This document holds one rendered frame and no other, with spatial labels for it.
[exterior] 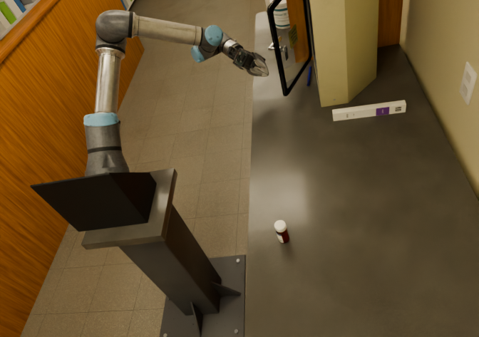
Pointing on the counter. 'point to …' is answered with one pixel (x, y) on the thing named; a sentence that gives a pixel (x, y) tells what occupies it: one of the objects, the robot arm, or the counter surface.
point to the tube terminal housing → (344, 35)
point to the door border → (277, 48)
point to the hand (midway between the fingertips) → (266, 73)
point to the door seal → (279, 44)
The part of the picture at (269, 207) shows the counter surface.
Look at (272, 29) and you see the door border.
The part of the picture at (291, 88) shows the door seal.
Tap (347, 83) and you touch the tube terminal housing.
